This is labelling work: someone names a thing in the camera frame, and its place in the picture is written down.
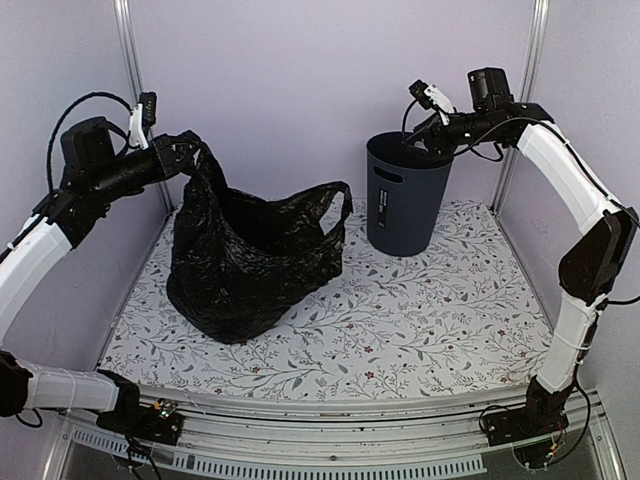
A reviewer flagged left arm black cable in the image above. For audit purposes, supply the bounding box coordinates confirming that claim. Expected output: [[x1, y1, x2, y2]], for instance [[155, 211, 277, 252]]
[[45, 90, 136, 196]]

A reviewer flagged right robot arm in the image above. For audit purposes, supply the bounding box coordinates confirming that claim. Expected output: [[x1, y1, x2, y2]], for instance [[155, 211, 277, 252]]
[[403, 67, 639, 436]]

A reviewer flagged floral patterned table mat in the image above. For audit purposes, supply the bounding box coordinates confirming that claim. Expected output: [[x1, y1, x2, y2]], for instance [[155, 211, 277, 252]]
[[101, 200, 552, 402]]

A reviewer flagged aluminium frame post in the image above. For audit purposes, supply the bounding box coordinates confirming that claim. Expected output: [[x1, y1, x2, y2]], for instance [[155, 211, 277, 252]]
[[112, 0, 174, 211], [491, 0, 550, 216]]

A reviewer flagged right aluminium frame post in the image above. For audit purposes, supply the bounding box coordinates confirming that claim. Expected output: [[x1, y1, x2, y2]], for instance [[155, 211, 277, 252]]
[[491, 0, 550, 216]]

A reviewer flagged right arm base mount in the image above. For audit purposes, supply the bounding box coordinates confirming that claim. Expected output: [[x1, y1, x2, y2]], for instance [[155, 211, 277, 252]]
[[478, 405, 569, 446]]

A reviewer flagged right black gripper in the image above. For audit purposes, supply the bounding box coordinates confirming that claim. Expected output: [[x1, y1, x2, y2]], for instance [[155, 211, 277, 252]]
[[403, 110, 505, 160]]

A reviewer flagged black plastic trash bag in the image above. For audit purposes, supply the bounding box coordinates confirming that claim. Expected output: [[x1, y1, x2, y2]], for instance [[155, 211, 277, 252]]
[[166, 131, 353, 344]]

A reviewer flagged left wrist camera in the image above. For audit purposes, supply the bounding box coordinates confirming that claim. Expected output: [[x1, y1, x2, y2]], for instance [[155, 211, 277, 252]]
[[128, 91, 157, 150]]

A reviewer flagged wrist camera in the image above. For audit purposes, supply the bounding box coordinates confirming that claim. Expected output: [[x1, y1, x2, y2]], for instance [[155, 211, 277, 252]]
[[128, 91, 157, 150], [408, 80, 456, 126]]

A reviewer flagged left aluminium frame post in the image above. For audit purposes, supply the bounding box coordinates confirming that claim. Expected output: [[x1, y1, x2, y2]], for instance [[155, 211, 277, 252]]
[[112, 0, 174, 211]]

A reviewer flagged dark grey trash bin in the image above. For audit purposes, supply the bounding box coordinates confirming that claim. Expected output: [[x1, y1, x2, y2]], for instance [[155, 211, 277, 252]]
[[366, 132, 453, 257]]

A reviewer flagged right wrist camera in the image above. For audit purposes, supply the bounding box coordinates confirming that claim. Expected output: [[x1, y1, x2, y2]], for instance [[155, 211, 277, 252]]
[[408, 80, 456, 126]]

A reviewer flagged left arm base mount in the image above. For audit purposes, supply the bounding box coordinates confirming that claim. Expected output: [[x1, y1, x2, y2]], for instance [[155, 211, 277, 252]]
[[96, 397, 184, 446]]

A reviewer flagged aluminium front rail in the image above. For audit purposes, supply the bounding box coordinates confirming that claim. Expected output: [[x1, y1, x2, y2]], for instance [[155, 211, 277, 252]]
[[44, 384, 626, 480]]

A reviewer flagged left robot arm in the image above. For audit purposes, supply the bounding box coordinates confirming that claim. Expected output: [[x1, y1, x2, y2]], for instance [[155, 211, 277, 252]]
[[1, 131, 201, 434]]

